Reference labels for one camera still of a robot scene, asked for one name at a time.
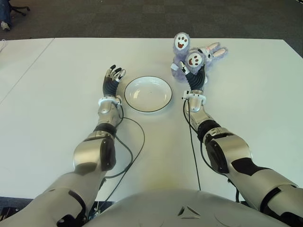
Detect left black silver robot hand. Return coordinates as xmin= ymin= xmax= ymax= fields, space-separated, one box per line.
xmin=102 ymin=63 xmax=126 ymax=98

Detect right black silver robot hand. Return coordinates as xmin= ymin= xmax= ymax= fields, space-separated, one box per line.
xmin=179 ymin=61 xmax=206 ymax=92

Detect purple plush bunny doll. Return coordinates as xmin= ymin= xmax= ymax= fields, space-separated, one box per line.
xmin=170 ymin=32 xmax=229 ymax=84

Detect white plate black rim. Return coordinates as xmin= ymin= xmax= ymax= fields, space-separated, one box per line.
xmin=124 ymin=75 xmax=173 ymax=113

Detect black office chair base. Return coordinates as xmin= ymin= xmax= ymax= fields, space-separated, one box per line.
xmin=9 ymin=0 xmax=31 ymax=17

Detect blue jeans person leg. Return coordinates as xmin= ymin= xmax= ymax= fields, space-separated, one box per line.
xmin=0 ymin=0 xmax=13 ymax=24

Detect grey robot torso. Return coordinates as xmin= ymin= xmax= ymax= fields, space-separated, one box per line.
xmin=87 ymin=189 xmax=292 ymax=227

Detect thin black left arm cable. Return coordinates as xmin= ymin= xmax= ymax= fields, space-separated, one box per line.
xmin=105 ymin=117 xmax=145 ymax=203

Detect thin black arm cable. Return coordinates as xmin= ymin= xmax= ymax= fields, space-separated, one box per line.
xmin=182 ymin=98 xmax=202 ymax=192
xmin=105 ymin=117 xmax=145 ymax=203

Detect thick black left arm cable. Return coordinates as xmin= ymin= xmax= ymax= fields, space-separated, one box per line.
xmin=94 ymin=138 xmax=134 ymax=211

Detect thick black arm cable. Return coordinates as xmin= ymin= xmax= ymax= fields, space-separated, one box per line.
xmin=200 ymin=139 xmax=241 ymax=203
xmin=94 ymin=138 xmax=134 ymax=211

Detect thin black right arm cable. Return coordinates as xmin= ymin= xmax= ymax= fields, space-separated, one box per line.
xmin=182 ymin=98 xmax=202 ymax=192

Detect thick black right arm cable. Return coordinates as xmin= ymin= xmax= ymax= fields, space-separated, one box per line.
xmin=200 ymin=139 xmax=241 ymax=203

